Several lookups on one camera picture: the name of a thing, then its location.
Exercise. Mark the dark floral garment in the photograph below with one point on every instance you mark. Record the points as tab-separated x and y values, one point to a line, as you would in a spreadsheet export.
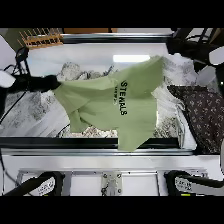
206	113

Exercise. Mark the wooden rack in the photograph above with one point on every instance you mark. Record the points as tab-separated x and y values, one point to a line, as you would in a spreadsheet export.
41	39

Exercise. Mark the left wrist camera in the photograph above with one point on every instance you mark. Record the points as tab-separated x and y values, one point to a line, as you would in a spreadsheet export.
21	55

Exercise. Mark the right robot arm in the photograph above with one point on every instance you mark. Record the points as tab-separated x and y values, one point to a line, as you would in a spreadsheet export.
196	50

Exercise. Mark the green T-shirt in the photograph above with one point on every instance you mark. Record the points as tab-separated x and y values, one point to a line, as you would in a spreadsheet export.
133	100

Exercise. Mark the silver frame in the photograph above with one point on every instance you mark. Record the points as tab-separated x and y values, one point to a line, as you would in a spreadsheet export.
100	160

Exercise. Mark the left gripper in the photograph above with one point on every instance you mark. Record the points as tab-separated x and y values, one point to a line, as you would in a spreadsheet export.
50	83

